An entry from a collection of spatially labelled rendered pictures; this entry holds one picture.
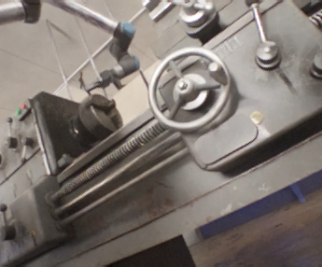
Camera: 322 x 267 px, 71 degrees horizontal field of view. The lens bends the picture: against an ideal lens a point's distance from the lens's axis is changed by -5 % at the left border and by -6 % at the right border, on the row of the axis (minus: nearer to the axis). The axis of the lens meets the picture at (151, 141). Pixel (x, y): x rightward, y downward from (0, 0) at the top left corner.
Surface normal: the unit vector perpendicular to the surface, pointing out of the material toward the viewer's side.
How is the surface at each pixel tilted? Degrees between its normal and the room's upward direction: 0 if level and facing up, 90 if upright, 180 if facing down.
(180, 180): 90
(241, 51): 90
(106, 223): 90
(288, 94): 90
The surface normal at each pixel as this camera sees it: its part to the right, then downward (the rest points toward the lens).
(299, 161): -0.50, -0.11
